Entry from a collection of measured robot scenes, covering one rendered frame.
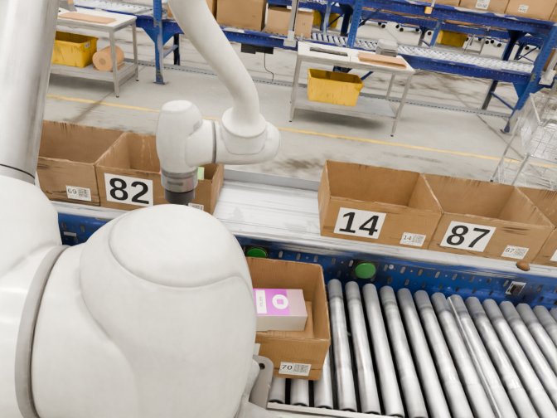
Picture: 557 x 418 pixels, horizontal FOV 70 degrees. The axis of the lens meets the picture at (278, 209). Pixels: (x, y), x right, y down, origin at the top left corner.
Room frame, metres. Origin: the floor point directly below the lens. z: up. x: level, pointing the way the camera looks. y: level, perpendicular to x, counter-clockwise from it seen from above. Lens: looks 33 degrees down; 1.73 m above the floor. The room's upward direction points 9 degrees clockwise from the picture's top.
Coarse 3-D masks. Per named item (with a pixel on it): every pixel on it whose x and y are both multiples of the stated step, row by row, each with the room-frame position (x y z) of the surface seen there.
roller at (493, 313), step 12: (492, 300) 1.11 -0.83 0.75; (492, 312) 1.05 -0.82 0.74; (492, 324) 1.01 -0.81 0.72; (504, 324) 1.00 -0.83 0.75; (504, 336) 0.95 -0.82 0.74; (504, 348) 0.92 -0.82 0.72; (516, 348) 0.90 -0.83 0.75; (516, 360) 0.86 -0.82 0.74; (516, 372) 0.83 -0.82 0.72; (528, 372) 0.81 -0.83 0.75; (528, 384) 0.78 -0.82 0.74; (540, 384) 0.78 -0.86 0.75; (528, 396) 0.75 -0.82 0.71; (540, 396) 0.73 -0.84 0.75; (540, 408) 0.70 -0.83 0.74; (552, 408) 0.70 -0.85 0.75
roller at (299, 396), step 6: (294, 384) 0.65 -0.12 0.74; (300, 384) 0.65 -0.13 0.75; (306, 384) 0.66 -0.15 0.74; (294, 390) 0.63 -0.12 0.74; (300, 390) 0.63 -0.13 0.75; (306, 390) 0.64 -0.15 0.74; (294, 396) 0.62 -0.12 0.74; (300, 396) 0.61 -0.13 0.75; (306, 396) 0.62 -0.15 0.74; (294, 402) 0.60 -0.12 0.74; (300, 402) 0.60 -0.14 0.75; (306, 402) 0.60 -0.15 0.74
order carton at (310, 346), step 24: (264, 264) 0.94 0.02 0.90; (288, 264) 0.95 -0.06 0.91; (312, 264) 0.95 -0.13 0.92; (264, 288) 0.94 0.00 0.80; (288, 288) 0.95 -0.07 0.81; (312, 288) 0.95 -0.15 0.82; (312, 312) 0.90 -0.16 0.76; (264, 336) 0.65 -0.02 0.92; (288, 336) 0.80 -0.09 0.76; (312, 336) 0.81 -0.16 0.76; (288, 360) 0.66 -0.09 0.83; (312, 360) 0.67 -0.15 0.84
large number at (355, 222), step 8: (344, 208) 1.16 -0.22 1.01; (344, 216) 1.16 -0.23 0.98; (352, 216) 1.16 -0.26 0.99; (360, 216) 1.16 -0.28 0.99; (368, 216) 1.16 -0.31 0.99; (376, 216) 1.16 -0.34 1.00; (384, 216) 1.16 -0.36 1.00; (336, 224) 1.15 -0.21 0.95; (344, 224) 1.16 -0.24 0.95; (352, 224) 1.16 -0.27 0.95; (360, 224) 1.16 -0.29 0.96; (368, 224) 1.16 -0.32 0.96; (376, 224) 1.16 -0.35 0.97; (336, 232) 1.15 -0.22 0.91; (344, 232) 1.16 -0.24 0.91; (352, 232) 1.16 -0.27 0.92; (360, 232) 1.16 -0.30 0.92; (368, 232) 1.16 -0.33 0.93; (376, 232) 1.16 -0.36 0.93
